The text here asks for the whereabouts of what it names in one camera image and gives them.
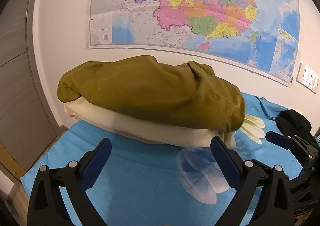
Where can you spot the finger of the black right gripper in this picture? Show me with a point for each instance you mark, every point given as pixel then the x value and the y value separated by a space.
pixel 279 140

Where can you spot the blue floral bed sheet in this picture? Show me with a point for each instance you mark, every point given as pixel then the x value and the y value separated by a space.
pixel 144 184

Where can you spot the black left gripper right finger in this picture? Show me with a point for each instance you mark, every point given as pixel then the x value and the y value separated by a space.
pixel 274 207

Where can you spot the cream folded garment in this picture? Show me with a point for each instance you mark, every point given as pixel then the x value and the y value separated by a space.
pixel 141 130

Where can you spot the grey wooden door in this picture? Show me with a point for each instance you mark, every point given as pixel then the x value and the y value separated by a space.
pixel 28 126

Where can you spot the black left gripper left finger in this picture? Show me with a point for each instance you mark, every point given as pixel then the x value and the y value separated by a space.
pixel 46 205

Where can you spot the white wall socket left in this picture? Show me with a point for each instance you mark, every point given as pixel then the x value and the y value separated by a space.
pixel 308 78

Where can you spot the olive mustard garment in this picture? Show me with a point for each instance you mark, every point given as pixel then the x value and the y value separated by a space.
pixel 187 95

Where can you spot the black garment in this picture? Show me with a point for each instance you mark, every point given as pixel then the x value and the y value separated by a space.
pixel 291 123

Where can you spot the colourful wall map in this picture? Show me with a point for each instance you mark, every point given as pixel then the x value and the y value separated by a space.
pixel 257 35

